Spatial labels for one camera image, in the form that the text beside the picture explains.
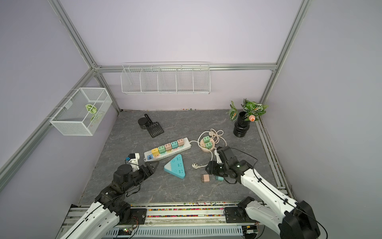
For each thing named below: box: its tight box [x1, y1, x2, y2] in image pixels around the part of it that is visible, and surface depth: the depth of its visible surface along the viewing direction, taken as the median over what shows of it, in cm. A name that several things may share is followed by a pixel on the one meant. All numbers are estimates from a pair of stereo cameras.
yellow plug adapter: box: [151, 147, 160, 158], surface depth 93 cm
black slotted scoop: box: [144, 113, 165, 138], surface depth 109 cm
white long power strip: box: [143, 137, 192, 162], surface depth 97 cm
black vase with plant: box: [228, 98, 269, 138], surface depth 89 cm
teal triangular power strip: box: [163, 154, 186, 180], surface depth 88 cm
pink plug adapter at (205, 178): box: [201, 174, 210, 183], surface depth 86 cm
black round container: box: [137, 117, 149, 129], surface depth 111 cm
